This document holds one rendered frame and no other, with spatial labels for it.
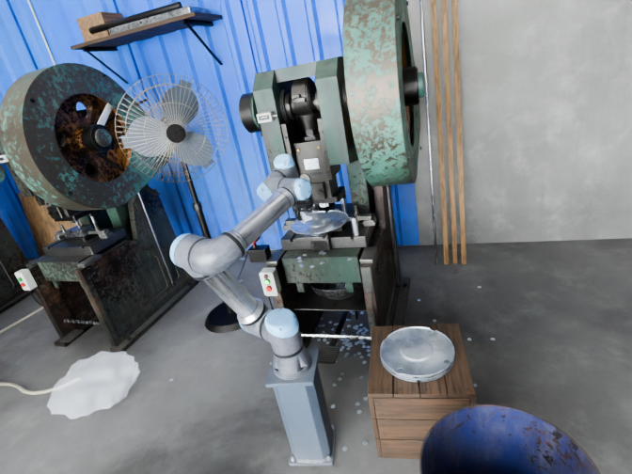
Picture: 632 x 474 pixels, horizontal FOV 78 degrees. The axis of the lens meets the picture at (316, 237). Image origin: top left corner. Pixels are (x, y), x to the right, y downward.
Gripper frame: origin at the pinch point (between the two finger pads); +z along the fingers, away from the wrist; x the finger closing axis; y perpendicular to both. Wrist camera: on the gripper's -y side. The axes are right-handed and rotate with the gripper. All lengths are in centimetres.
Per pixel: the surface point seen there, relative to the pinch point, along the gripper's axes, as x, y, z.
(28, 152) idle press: 20, -132, -45
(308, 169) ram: 27.6, 0.4, -6.3
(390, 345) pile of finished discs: -43, 35, 34
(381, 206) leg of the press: 40, 29, 36
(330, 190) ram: 22.5, 9.2, 3.8
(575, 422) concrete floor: -60, 104, 69
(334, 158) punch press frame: 24.8, 14.8, -13.0
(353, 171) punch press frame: 46, 17, 13
